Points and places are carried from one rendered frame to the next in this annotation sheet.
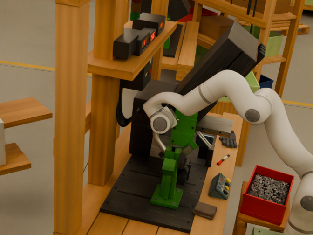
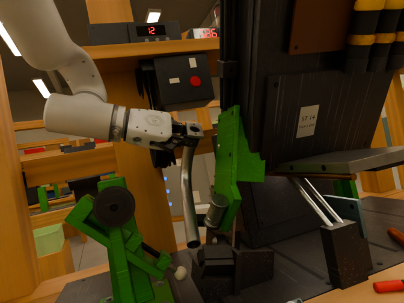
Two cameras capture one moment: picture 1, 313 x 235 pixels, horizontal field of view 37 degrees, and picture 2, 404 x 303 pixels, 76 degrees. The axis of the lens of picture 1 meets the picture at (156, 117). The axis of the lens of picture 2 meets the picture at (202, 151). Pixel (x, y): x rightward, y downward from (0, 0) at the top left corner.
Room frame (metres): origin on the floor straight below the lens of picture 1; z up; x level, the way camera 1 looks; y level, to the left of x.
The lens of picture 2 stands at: (1.78, -0.65, 1.18)
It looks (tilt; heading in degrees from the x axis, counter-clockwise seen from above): 1 degrees up; 64
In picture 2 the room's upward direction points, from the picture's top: 11 degrees counter-clockwise
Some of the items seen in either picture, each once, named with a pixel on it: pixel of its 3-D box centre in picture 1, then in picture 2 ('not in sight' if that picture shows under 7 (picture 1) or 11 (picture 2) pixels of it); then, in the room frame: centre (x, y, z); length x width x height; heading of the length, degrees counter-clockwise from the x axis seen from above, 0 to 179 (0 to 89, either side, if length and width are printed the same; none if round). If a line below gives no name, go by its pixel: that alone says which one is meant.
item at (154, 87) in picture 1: (153, 118); (271, 177); (2.33, 0.01, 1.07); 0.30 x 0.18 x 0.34; 169
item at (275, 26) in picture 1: (273, 18); not in sight; (8.85, -2.00, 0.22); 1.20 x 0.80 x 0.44; 126
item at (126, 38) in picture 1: (125, 45); (115, 38); (1.96, 0.17, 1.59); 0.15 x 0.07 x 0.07; 169
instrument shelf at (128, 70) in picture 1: (134, 42); (203, 59); (2.25, 0.15, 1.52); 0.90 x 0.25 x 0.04; 169
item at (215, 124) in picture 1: (195, 121); (309, 163); (2.26, -0.22, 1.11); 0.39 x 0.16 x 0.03; 79
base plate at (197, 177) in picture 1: (170, 160); (275, 255); (2.20, -0.10, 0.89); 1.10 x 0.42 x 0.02; 169
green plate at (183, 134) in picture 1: (185, 123); (238, 153); (2.11, -0.15, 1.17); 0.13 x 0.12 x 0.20; 169
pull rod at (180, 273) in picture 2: not in sight; (172, 268); (1.92, -0.11, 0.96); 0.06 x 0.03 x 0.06; 169
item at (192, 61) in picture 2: (136, 69); (181, 83); (2.13, 0.12, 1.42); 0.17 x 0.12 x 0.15; 169
